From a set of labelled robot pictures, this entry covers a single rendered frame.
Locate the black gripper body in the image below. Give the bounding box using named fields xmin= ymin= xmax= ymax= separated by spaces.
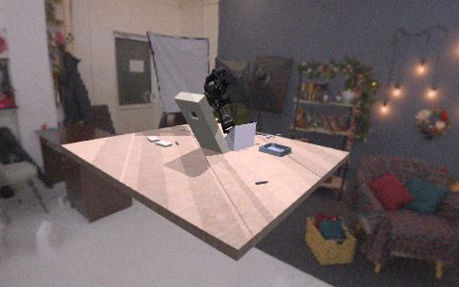
xmin=203 ymin=85 xmax=232 ymax=104

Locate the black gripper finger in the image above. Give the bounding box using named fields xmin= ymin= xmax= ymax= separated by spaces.
xmin=216 ymin=98 xmax=227 ymax=112
xmin=206 ymin=96 xmax=214 ymax=107

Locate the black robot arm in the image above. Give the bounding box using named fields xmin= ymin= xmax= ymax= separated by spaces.
xmin=204 ymin=66 xmax=236 ymax=134

